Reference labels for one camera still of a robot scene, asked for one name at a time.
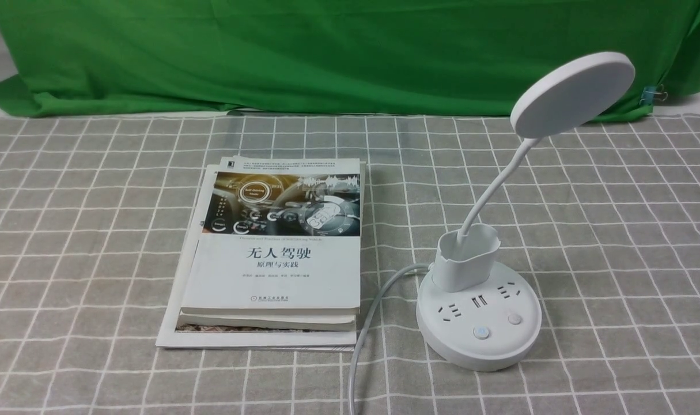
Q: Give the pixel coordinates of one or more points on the middle book under top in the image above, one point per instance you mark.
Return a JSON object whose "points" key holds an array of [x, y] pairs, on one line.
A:
{"points": [[302, 323]]}

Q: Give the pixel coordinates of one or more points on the bottom white thin book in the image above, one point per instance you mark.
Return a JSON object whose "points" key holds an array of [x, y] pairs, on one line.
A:
{"points": [[168, 337]]}

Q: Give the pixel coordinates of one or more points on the green backdrop cloth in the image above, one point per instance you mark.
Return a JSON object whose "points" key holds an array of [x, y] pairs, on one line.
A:
{"points": [[451, 58]]}

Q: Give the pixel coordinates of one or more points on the white desk lamp with sockets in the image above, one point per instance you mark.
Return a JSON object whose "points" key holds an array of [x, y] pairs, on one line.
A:
{"points": [[471, 309]]}

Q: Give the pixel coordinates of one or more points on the blue binder clip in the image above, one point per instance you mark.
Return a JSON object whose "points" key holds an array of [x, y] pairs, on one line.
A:
{"points": [[652, 95]]}

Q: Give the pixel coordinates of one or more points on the top book white cover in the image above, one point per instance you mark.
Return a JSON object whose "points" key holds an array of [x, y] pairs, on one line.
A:
{"points": [[278, 234]]}

